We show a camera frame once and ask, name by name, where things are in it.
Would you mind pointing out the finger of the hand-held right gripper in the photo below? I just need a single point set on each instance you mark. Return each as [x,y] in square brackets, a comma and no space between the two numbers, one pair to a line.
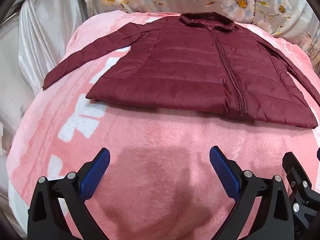
[305,212]
[297,175]

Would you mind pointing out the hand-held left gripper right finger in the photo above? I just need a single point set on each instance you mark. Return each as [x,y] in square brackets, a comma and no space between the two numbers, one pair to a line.
[223,172]

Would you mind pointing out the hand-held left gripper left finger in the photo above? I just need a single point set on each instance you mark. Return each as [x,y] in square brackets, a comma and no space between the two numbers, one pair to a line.
[96,172]

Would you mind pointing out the maroon puffer jacket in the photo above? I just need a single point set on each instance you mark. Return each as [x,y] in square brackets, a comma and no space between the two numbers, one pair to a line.
[185,67]

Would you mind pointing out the pink printed blanket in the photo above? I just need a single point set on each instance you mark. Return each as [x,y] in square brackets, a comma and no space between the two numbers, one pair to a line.
[155,150]

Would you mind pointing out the white satin cloth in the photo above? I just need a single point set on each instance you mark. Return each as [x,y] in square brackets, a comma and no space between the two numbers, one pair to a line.
[42,37]

